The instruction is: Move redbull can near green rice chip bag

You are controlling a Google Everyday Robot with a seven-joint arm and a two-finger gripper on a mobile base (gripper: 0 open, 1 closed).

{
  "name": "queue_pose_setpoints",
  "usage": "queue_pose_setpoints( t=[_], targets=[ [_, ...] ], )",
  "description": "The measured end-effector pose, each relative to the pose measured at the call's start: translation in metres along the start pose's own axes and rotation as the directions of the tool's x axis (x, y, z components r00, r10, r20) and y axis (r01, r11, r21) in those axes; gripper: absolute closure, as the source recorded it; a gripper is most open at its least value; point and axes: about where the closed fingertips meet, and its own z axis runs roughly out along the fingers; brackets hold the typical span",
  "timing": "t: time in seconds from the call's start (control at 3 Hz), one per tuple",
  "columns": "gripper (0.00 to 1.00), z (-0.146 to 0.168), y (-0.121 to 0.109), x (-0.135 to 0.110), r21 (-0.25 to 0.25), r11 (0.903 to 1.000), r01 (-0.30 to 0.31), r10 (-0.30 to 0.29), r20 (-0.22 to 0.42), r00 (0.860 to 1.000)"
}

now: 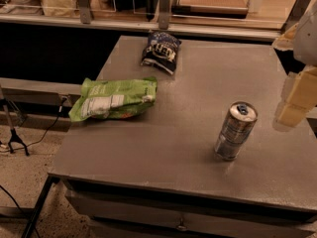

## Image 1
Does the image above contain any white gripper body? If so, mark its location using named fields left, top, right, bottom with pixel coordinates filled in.
left=293, top=2, right=317, bottom=65

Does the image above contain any metal shelf bracket middle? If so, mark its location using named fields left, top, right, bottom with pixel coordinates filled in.
left=158, top=0, right=170, bottom=30

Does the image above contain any silver redbull can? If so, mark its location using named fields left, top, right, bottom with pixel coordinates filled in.
left=214, top=101, right=258, bottom=161

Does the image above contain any green rice chip bag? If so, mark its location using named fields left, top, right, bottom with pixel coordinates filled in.
left=68, top=76, right=158, bottom=122

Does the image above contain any metal shelf bracket right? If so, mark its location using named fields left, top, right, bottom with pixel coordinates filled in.
left=281, top=0, right=311, bottom=33

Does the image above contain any metal shelf bracket left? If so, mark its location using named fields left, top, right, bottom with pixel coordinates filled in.
left=77, top=0, right=92, bottom=24

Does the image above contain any brown tray on shelf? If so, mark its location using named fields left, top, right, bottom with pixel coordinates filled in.
left=171, top=0, right=249, bottom=19

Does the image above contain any black cable on floor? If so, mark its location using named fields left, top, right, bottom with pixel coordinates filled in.
left=0, top=96, right=68, bottom=154

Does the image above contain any black tripod stand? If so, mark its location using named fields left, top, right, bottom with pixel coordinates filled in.
left=0, top=85, right=29, bottom=156

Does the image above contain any grey drawer with handle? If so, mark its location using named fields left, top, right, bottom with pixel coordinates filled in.
left=65, top=190, right=313, bottom=238

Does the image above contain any metal shelf bracket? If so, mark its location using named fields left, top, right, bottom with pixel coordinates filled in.
left=281, top=0, right=311, bottom=33
left=77, top=0, right=92, bottom=24
left=158, top=0, right=170, bottom=30

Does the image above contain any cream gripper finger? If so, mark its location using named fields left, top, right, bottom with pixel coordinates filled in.
left=272, top=65, right=317, bottom=132
left=272, top=24, right=298, bottom=51

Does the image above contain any dark blue chip bag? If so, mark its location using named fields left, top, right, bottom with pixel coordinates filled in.
left=141, top=31, right=181, bottom=74

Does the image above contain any black table leg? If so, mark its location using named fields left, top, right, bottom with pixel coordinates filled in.
left=21, top=176, right=59, bottom=238

